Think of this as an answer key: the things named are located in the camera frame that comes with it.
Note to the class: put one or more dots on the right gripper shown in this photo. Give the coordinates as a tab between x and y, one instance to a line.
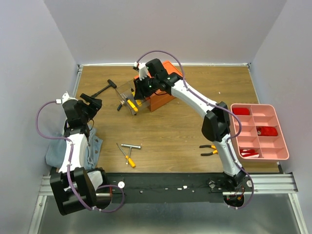
139	87

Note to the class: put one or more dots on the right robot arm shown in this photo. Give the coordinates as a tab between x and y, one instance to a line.
215	128

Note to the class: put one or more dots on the small yellow handled screwdriver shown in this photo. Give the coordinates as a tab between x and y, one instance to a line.
139	103

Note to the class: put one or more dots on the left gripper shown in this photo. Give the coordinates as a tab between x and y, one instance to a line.
95	104

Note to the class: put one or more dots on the red white item in tray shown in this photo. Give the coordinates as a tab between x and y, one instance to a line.
249	153

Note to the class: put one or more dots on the orange handled screwdriver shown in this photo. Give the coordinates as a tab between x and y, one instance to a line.
129	161

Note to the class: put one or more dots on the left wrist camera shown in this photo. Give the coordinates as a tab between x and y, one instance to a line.
65	97

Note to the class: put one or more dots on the pink compartment tray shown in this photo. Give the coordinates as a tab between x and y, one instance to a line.
270	148

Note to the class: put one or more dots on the aluminium rail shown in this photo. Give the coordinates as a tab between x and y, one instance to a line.
263	184

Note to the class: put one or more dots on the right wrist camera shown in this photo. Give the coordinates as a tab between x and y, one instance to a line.
142	70

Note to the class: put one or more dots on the blue cloth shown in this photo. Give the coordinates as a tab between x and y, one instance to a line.
57	148

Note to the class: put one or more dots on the metal T-handle wrench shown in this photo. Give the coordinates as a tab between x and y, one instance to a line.
130	147

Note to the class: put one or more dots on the black rubber mallet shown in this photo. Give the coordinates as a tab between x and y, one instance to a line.
110	84

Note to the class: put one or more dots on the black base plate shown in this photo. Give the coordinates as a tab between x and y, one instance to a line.
176	187

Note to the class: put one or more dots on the clear top drawer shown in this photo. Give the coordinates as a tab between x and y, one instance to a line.
127	90

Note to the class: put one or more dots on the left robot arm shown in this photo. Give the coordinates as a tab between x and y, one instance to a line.
74	187

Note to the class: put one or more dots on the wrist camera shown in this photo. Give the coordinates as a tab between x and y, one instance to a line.
142	70
65	97

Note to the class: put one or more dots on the red item top compartment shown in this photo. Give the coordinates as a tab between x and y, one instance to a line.
241	111

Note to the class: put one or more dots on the orange drawer cabinet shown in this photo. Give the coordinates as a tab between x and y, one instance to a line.
165	97

